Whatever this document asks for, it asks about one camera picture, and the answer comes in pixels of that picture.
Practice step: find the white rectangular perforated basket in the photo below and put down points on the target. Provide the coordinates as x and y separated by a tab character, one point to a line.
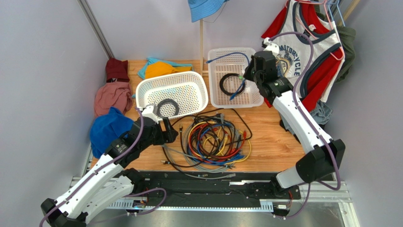
228	89

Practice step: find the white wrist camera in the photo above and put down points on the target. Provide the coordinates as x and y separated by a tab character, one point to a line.
269	45
150	111

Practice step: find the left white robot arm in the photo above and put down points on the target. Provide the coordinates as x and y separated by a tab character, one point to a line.
109	179

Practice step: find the teal cloth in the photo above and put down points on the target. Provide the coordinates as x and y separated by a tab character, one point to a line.
141	72

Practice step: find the white oval perforated basket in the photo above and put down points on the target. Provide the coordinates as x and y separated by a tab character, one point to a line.
175	95

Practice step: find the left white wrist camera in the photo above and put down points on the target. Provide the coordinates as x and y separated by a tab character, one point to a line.
150	111

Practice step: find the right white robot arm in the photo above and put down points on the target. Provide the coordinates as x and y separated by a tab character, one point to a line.
323	154

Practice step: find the white motorcycle tank top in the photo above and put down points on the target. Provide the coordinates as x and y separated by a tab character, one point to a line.
299	50

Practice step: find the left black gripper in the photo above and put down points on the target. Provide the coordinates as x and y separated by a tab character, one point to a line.
169	135

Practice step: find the white slotted cable duct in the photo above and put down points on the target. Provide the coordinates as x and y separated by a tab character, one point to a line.
131	204

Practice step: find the dark red cloth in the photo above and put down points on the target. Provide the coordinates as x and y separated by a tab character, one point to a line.
116	70

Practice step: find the blue cloth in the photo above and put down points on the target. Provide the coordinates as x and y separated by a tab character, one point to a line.
107	128

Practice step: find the aluminium frame post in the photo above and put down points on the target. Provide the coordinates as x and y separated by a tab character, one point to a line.
89	14

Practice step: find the red shirt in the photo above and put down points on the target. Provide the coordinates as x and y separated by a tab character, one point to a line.
321	75

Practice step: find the pink clothes hanger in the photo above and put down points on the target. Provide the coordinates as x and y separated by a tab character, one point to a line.
326	22

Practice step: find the pink cloth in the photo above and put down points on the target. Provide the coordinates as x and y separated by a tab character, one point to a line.
113	94

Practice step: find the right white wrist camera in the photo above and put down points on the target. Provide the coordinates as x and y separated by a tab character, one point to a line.
269	45

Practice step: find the blue bucket hat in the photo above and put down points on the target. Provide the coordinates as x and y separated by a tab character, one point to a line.
201	9

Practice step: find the denim jeans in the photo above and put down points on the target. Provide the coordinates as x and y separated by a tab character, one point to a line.
321	113

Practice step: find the black garment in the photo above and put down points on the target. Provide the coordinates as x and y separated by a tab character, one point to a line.
285	125

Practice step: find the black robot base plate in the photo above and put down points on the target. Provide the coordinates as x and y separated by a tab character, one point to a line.
244	187

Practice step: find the orange cloth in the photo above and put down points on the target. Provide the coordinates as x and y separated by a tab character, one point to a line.
161	68

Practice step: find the olive green garment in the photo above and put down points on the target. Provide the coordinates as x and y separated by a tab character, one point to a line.
324	69

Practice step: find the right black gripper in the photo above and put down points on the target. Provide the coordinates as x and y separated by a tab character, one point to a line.
251	72

